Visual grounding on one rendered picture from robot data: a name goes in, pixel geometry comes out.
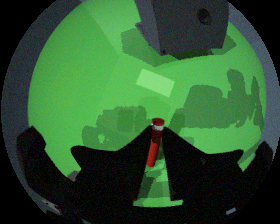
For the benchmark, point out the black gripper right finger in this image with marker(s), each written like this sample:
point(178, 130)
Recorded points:
point(187, 166)

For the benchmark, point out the red peg with grey band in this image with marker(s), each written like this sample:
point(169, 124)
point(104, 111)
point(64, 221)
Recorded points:
point(157, 124)

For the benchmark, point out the dark grey square panel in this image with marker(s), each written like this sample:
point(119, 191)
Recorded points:
point(171, 26)

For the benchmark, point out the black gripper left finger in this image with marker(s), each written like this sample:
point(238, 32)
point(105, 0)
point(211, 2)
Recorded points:
point(127, 164)

